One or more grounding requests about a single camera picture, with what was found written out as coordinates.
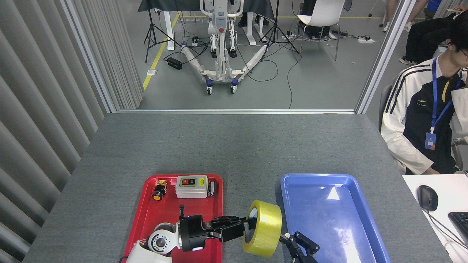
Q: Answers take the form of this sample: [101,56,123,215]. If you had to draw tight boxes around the silver rail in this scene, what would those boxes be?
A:
[116,108,357,115]

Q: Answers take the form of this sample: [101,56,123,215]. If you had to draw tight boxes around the blue lanyard with badge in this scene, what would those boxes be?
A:
[424,55,463,151]

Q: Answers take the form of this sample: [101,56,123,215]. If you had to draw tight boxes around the person's bare legs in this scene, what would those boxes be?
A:
[382,0,428,33]

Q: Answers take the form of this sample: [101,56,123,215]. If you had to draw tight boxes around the grey office chair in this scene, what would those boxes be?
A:
[378,84,394,132]

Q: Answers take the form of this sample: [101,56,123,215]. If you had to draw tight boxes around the table with black cloth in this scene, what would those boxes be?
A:
[138,0,276,51]

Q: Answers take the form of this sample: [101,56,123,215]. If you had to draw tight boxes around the yellow tape roll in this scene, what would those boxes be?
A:
[242,199,283,258]

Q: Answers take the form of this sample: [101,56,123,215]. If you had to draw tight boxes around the white chair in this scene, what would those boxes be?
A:
[297,0,346,61]

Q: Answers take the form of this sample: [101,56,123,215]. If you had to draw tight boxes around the black mouse cable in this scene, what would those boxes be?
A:
[425,210,468,252]

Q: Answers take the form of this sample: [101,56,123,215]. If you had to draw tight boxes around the silver post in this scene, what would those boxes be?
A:
[355,0,418,115]
[60,0,118,114]

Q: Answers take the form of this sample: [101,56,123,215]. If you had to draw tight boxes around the blue plastic tray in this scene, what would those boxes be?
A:
[280,174,392,263]

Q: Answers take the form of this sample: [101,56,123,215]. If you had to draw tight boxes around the white desk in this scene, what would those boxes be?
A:
[402,174,468,263]

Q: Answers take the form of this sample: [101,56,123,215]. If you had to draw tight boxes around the grey push button switch box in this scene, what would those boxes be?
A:
[175,175,208,199]

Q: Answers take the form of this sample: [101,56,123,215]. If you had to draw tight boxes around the black keyboard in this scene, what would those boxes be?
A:
[448,212,468,246]

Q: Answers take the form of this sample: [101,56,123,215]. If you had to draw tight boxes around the black floor cable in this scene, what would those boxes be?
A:
[252,54,303,110]

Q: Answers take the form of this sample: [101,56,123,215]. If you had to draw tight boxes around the white stand on wheels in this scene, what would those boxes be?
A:
[180,0,273,96]

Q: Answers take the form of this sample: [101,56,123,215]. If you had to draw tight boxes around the red plastic tray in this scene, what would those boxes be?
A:
[122,174,223,263]

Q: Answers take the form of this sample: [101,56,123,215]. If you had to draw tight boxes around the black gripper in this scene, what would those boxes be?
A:
[179,214,305,263]

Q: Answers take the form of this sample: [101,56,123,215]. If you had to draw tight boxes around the seated person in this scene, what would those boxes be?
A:
[380,15,468,176]

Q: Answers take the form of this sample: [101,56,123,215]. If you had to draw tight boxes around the black tripod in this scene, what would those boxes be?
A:
[144,9,182,64]
[259,0,301,63]

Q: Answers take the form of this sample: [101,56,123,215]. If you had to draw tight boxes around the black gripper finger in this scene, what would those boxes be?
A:
[292,231,320,257]

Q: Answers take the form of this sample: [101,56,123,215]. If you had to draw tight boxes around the black computer mouse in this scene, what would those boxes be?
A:
[417,185,439,212]

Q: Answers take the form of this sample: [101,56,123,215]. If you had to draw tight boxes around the yellow black push button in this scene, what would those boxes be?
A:
[152,179,168,201]

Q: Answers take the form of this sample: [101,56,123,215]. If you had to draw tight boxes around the person in black trousers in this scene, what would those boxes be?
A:
[399,5,468,66]

